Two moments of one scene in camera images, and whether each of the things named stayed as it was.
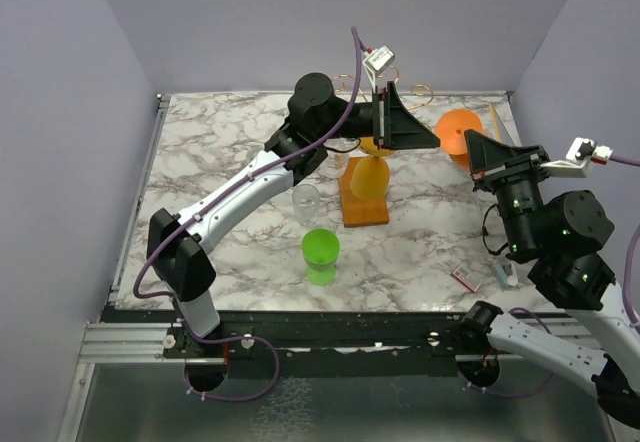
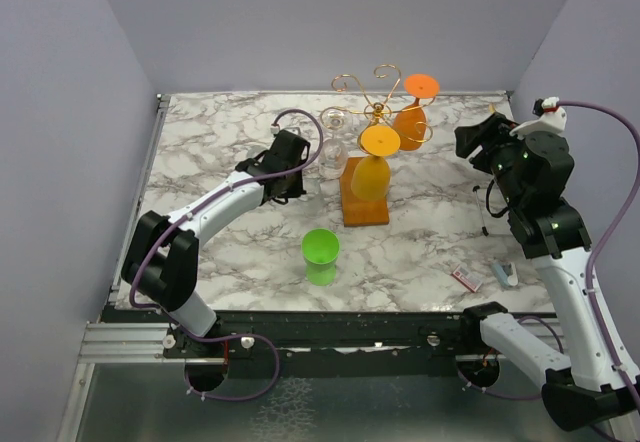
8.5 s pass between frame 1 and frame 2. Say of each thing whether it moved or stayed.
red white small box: stayed
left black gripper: moved
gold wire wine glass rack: stayed
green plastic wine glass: stayed
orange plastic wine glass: moved
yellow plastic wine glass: stayed
